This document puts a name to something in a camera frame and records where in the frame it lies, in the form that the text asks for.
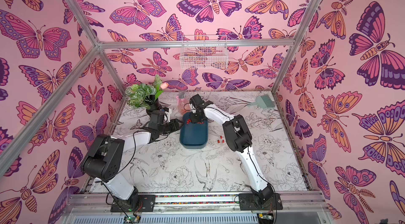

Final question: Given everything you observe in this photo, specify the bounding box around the pink spray bottle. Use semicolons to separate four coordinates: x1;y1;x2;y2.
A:
177;92;190;115

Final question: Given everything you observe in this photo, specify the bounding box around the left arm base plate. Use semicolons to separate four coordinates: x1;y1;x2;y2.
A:
110;194;156;213

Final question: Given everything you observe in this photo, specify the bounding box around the white wire basket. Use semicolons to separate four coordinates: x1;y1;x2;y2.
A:
178;34;229;70

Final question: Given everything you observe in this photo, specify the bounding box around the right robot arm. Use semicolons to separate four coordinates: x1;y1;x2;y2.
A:
190;101;275;204

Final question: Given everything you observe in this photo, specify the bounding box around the green plant in black vase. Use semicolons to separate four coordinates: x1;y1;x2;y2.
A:
125;75;168;111

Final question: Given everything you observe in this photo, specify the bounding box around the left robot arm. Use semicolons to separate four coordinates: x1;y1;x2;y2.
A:
81;110;184;201

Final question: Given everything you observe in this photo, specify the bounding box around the teal plastic storage box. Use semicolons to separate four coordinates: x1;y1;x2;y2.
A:
179;112;208;149

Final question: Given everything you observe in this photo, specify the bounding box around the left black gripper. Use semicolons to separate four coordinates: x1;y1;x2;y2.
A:
158;119;185;136

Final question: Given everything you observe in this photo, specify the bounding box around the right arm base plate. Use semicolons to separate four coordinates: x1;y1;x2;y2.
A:
237;193;283;211

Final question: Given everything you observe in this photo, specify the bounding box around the aluminium front rail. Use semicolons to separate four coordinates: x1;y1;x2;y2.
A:
63;191;328;216

